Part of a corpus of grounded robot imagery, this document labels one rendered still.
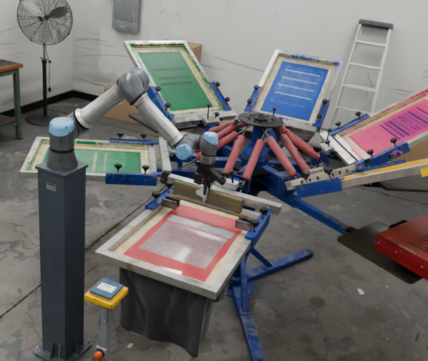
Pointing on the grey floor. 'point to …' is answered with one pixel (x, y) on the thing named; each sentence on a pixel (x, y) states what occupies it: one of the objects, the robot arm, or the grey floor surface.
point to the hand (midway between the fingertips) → (207, 198)
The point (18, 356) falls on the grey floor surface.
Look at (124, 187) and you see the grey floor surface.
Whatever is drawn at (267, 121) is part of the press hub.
